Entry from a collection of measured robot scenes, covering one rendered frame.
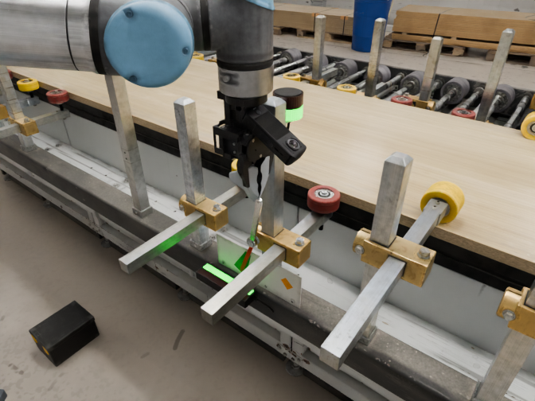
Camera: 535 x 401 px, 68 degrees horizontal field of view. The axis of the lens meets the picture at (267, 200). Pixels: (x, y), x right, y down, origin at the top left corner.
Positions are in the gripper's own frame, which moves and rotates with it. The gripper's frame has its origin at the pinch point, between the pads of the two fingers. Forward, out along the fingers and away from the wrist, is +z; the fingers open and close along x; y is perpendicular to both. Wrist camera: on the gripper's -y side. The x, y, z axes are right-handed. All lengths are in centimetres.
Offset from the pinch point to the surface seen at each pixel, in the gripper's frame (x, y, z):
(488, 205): -43, -35, 11
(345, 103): -84, 25, 11
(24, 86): -21, 145, 12
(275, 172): -6.2, 0.5, -2.4
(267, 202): -6.0, 2.4, 5.6
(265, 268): 1.9, -3.3, 15.5
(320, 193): -22.9, -1.1, 10.6
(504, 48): -115, -18, -9
